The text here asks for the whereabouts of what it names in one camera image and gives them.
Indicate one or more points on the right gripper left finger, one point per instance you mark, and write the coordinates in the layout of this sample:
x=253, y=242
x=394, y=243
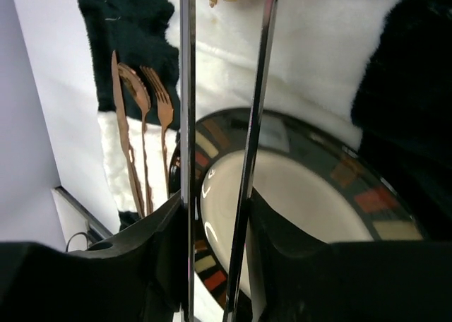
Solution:
x=139, y=274

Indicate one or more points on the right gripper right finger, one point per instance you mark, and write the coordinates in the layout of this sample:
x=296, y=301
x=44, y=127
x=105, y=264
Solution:
x=295, y=277

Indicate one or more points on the stainless steel serving tongs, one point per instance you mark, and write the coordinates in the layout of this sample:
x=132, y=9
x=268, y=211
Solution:
x=187, y=74

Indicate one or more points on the dark rimmed ceramic plate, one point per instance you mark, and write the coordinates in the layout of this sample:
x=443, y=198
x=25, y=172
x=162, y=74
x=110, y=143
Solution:
x=313, y=180

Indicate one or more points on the copper fork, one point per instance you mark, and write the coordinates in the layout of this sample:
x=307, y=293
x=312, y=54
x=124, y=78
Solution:
x=165, y=113

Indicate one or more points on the copper spoon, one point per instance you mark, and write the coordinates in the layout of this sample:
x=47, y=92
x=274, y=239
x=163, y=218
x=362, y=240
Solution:
x=141, y=97

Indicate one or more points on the copper knife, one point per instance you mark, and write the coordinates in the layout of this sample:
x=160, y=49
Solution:
x=124, y=137

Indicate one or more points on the aluminium front rail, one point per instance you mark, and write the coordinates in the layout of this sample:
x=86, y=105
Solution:
x=92, y=221

